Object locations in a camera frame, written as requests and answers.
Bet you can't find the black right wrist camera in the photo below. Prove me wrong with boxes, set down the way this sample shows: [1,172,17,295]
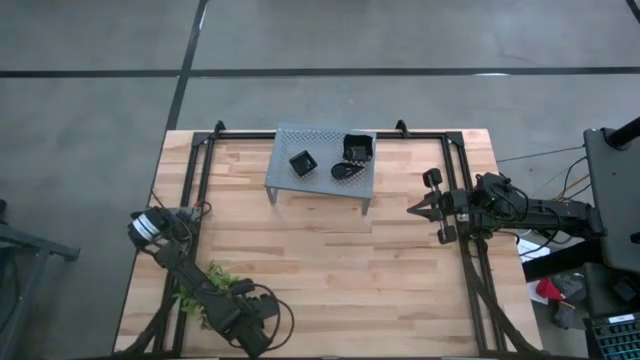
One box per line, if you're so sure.
[474,172,514,201]

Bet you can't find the black teardrop mini plate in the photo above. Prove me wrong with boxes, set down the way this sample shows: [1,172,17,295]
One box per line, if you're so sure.
[330,161,367,181]

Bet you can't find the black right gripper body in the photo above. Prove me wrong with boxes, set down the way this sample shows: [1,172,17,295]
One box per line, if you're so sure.
[422,167,474,246]

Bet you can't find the black keyboard teal keys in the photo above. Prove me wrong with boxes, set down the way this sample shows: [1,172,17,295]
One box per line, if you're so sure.
[584,312,640,360]

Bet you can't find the black deep square mini bowl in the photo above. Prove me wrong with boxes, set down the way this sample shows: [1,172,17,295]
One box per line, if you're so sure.
[342,132,375,163]

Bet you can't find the white paper sheet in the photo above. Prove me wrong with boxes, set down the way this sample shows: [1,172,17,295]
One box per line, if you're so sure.
[517,237,551,261]

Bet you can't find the dark metal stand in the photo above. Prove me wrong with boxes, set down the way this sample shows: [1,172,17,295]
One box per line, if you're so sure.
[0,199,81,360]

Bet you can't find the black aluminium table frame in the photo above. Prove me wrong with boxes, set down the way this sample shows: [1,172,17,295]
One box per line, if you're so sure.
[112,118,546,359]

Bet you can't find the green plant white pot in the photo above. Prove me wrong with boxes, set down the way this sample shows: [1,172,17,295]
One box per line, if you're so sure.
[172,259,240,331]

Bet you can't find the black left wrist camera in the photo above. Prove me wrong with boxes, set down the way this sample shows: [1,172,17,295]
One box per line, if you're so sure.
[230,278,256,296]

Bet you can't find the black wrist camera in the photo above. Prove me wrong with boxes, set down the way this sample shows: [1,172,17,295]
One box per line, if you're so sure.
[230,278,256,296]
[474,172,514,201]

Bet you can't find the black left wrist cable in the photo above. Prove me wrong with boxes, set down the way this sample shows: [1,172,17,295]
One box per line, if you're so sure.
[227,282,296,351]

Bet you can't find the grey perforated metal shelf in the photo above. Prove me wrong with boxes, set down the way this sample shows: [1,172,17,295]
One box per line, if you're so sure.
[263,122,377,217]

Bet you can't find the small black cube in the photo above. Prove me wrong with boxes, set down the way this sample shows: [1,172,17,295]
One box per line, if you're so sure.
[288,149,320,178]

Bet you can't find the red cloth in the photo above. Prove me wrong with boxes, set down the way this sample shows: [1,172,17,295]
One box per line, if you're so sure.
[537,278,564,301]

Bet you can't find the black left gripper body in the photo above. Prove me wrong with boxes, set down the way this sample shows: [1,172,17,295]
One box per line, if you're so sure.
[214,292,281,357]

